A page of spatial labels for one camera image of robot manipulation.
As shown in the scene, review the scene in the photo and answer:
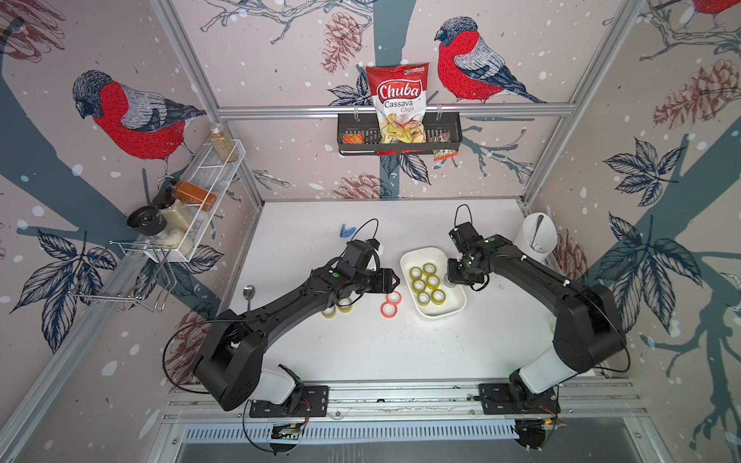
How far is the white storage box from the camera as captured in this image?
Answer: 2.85 feet

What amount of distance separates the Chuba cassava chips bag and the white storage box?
0.39 metres

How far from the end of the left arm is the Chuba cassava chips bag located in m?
0.42

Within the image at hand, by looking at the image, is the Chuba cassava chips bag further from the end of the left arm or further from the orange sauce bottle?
the orange sauce bottle

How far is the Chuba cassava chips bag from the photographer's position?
2.67ft
